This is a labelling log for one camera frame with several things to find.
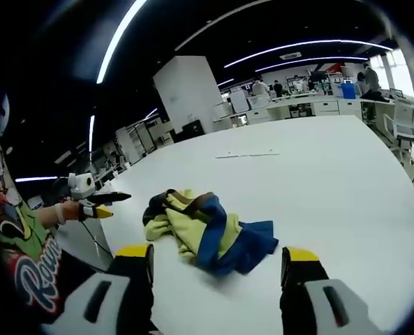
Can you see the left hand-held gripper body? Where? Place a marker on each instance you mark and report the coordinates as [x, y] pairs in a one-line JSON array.
[[79, 186]]

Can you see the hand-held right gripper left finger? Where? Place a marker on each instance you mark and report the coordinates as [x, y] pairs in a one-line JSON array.
[[88, 307]]

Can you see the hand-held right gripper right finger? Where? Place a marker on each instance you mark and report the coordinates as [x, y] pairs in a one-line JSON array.
[[318, 307]]

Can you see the yellow and blue garment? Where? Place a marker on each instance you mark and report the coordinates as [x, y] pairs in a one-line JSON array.
[[206, 234]]

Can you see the person's left hand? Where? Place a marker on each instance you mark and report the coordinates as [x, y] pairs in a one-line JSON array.
[[72, 211]]

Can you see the white wristband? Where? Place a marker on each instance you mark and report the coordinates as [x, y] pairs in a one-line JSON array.
[[60, 213]]

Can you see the short ceiling light strip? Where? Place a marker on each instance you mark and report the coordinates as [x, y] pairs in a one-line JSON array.
[[35, 179], [91, 132]]

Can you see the white square pillar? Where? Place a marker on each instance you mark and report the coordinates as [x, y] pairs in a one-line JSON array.
[[189, 90]]

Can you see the long curved ceiling light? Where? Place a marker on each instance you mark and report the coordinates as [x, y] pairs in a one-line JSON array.
[[117, 38], [308, 43], [311, 61]]

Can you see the white board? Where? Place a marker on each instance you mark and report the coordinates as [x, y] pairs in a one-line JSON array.
[[239, 102]]

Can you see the white drawer cabinet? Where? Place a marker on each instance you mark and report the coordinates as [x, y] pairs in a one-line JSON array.
[[326, 108]]

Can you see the white office chair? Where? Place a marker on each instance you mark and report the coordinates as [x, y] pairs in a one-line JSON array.
[[402, 122]]

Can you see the dark cloth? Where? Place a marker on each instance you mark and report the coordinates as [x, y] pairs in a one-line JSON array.
[[376, 96]]

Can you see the blue box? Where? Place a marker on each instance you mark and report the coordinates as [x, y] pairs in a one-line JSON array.
[[349, 90]]

